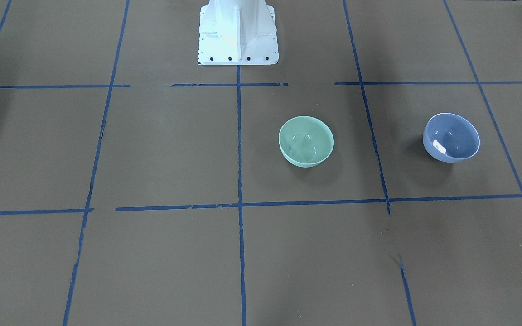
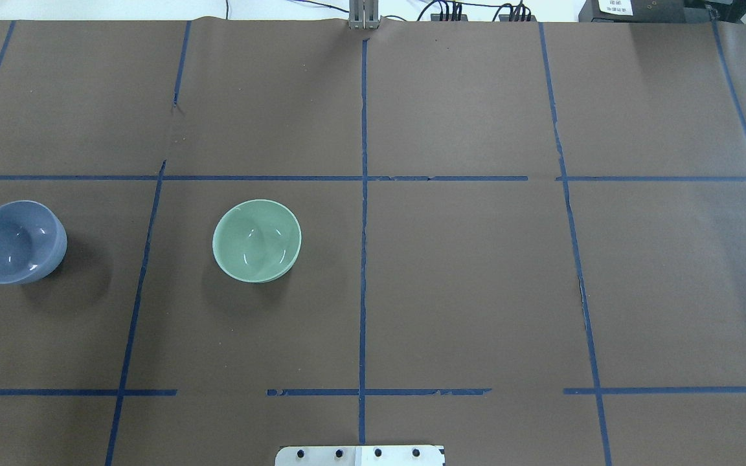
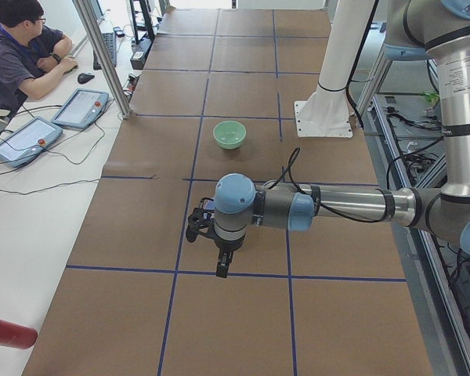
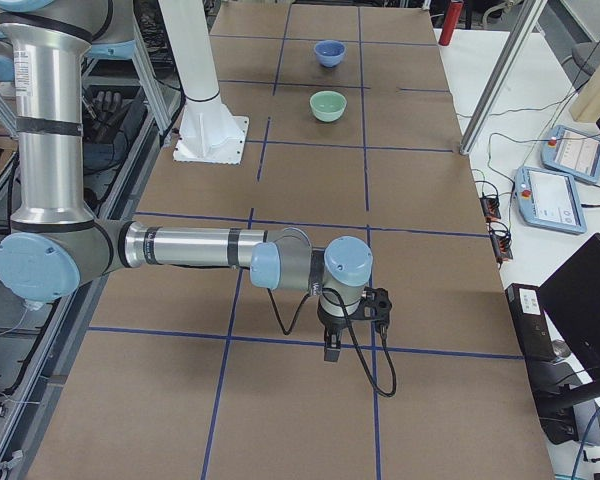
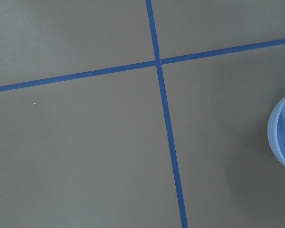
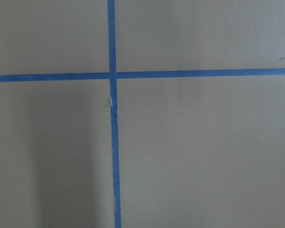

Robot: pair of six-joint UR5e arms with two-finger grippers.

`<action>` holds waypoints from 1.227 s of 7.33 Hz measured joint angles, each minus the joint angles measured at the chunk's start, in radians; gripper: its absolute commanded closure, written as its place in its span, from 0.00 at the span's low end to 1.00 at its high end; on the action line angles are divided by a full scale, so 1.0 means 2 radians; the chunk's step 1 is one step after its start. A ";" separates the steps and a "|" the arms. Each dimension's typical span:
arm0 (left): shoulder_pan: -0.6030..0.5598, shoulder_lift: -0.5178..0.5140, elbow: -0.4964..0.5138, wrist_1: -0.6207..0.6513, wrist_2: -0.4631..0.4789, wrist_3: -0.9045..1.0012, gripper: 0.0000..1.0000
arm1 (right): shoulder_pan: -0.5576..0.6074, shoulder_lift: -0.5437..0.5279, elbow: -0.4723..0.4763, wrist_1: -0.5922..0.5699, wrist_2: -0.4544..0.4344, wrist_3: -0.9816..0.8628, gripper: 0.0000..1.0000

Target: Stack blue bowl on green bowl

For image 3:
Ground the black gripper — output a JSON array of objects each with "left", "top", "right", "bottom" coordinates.
[{"left": 215, "top": 237, "right": 244, "bottom": 277}]

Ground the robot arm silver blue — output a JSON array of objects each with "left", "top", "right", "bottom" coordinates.
[{"left": 209, "top": 1, "right": 470, "bottom": 277}]

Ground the green bowl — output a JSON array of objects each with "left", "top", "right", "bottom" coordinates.
[{"left": 212, "top": 121, "right": 247, "bottom": 150}]

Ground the blue teach pendant far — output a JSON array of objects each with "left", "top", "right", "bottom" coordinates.
[{"left": 52, "top": 89, "right": 109, "bottom": 129}]

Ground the blue teach pendant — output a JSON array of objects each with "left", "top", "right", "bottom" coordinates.
[
  {"left": 0, "top": 117, "right": 63, "bottom": 168},
  {"left": 52, "top": 89, "right": 109, "bottom": 129}
]

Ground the black computer mouse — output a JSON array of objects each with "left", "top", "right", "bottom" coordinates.
[{"left": 77, "top": 73, "right": 95, "bottom": 85}]

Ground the blue teach pendant near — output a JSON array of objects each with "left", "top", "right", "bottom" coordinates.
[{"left": 0, "top": 117, "right": 63, "bottom": 168}]

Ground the red cylinder bottle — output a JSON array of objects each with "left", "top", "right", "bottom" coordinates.
[{"left": 0, "top": 320, "right": 38, "bottom": 349}]

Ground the black keyboard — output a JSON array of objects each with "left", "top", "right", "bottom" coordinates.
[{"left": 92, "top": 31, "right": 118, "bottom": 71}]

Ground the seated man in grey hoodie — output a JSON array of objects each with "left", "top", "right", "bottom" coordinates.
[{"left": 0, "top": 0, "right": 78, "bottom": 117}]

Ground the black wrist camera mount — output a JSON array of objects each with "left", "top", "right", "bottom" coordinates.
[{"left": 186, "top": 197, "right": 215, "bottom": 243}]

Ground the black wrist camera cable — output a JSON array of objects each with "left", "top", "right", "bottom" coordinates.
[{"left": 273, "top": 146, "right": 392, "bottom": 224}]

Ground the white camera pole with base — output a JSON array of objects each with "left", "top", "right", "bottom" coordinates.
[{"left": 295, "top": 0, "right": 378, "bottom": 138}]

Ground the aluminium frame post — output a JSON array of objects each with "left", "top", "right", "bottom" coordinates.
[{"left": 73, "top": 0, "right": 132, "bottom": 119}]

